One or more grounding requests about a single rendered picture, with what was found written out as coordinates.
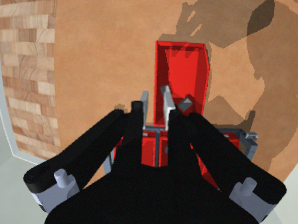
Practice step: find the grey metal block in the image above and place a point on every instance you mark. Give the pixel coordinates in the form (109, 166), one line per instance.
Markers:
(164, 88)
(185, 104)

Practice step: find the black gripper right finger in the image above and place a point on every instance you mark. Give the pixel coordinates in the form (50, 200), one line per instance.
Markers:
(248, 185)

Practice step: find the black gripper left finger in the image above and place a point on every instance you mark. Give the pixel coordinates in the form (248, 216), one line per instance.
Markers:
(62, 176)

